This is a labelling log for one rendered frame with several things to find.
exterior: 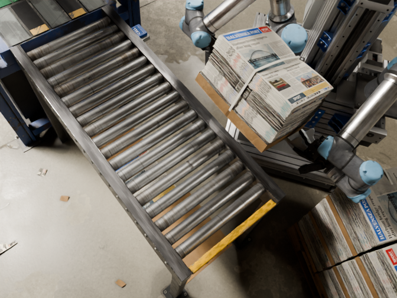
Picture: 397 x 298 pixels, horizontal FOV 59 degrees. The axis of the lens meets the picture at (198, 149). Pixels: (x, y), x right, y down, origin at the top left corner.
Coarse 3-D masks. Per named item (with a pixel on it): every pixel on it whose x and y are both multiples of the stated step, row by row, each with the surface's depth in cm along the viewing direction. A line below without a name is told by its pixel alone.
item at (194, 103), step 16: (112, 16) 184; (128, 32) 180; (144, 48) 176; (160, 64) 172; (176, 80) 168; (192, 96) 165; (208, 112) 161; (208, 128) 160; (224, 128) 158; (224, 144) 156; (240, 160) 152; (240, 176) 160; (256, 176) 149; (272, 192) 146; (272, 208) 153
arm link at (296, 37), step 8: (288, 24) 159; (296, 24) 157; (280, 32) 159; (288, 32) 155; (296, 32) 155; (304, 32) 156; (288, 40) 154; (296, 40) 154; (304, 40) 155; (296, 48) 155
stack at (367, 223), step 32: (384, 192) 148; (320, 224) 178; (352, 224) 151; (384, 224) 141; (320, 256) 186; (352, 256) 158; (384, 256) 136; (320, 288) 194; (352, 288) 163; (384, 288) 140
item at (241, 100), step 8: (288, 56) 131; (256, 64) 118; (264, 64) 120; (280, 64) 125; (288, 64) 127; (248, 72) 117; (256, 72) 116; (264, 72) 117; (272, 72) 119; (240, 80) 121; (256, 80) 116; (240, 88) 123; (248, 88) 120; (232, 96) 126; (240, 96) 124; (240, 104) 125
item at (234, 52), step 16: (240, 32) 126; (256, 32) 131; (272, 32) 136; (224, 48) 121; (240, 48) 120; (256, 48) 124; (272, 48) 129; (288, 48) 134; (208, 64) 129; (224, 64) 124; (240, 64) 118; (208, 80) 132; (224, 80) 127; (224, 96) 129
